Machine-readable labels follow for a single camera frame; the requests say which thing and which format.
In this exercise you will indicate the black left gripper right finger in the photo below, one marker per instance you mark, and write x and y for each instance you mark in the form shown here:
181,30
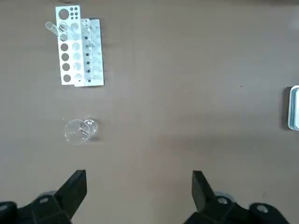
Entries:
210,203

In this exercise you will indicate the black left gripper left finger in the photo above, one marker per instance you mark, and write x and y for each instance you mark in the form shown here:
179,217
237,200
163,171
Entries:
65,200

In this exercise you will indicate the large glass beaker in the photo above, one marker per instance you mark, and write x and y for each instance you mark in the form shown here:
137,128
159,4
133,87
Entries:
79,131

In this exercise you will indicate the silver digital balance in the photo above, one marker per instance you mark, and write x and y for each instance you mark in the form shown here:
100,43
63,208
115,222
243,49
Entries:
294,107

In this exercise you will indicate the white test tube rack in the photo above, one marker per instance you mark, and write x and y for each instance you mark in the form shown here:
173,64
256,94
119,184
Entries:
79,50

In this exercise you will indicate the glass test tube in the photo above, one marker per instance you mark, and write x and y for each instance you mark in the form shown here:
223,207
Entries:
63,27
52,27

